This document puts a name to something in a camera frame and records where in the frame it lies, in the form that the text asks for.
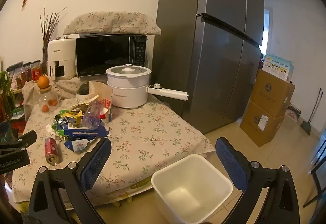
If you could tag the red soda can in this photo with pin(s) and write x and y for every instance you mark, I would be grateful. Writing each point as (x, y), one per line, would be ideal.
(51, 149)

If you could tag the brown cardboard box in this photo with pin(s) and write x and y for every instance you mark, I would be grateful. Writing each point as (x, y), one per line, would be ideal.
(273, 94)
(262, 124)

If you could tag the white electric cooking pot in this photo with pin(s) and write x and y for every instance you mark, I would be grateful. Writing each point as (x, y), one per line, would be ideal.
(130, 86)

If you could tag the small orange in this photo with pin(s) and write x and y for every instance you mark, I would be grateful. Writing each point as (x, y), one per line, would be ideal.
(45, 108)
(53, 102)

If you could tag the light blue printed box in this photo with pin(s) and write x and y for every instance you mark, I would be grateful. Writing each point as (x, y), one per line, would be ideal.
(279, 66)

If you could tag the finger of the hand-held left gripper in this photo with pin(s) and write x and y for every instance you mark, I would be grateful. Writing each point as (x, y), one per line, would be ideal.
(25, 138)

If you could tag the grey refrigerator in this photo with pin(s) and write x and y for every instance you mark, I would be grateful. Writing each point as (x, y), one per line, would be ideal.
(216, 61)

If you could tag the long blue snack packet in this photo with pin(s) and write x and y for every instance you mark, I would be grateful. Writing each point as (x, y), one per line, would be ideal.
(84, 131)

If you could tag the glass jar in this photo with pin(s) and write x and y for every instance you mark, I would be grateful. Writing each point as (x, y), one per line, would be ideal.
(48, 98)

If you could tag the floral cushion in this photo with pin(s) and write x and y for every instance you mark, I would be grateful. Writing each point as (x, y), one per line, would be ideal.
(112, 23)

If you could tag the clear plastic bottle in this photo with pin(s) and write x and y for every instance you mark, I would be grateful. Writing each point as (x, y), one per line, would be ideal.
(92, 115)

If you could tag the dried branches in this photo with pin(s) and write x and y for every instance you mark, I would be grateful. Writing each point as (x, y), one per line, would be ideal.
(48, 30)

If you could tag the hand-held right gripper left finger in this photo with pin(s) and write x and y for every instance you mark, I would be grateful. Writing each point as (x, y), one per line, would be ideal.
(96, 163)

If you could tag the white plastic bin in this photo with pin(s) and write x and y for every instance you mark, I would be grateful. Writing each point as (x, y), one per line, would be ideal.
(191, 188)

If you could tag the dark green squash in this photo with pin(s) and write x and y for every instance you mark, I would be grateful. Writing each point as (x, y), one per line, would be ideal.
(83, 88)

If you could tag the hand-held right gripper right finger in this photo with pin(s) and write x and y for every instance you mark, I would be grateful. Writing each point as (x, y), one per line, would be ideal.
(230, 163)

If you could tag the large orange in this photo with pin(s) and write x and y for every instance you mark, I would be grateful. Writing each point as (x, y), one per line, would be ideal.
(43, 82)

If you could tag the white air fryer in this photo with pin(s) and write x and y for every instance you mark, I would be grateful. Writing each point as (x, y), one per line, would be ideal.
(61, 58)

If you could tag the green plant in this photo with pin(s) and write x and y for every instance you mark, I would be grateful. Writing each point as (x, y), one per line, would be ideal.
(5, 89)

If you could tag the green white snack wrapper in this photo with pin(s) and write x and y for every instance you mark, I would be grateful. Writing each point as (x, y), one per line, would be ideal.
(56, 131)

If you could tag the broom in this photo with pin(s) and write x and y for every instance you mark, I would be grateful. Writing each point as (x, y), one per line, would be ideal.
(307, 124)

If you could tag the yellow green snack wrapper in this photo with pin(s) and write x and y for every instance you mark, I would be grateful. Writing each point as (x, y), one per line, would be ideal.
(68, 113)

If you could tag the small blue white packet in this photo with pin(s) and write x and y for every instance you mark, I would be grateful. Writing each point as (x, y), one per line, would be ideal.
(77, 143)

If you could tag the black microwave oven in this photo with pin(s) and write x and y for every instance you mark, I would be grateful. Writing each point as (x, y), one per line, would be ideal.
(107, 54)

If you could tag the row of snack jars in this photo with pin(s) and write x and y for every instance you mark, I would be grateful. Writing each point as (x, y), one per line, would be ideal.
(28, 72)

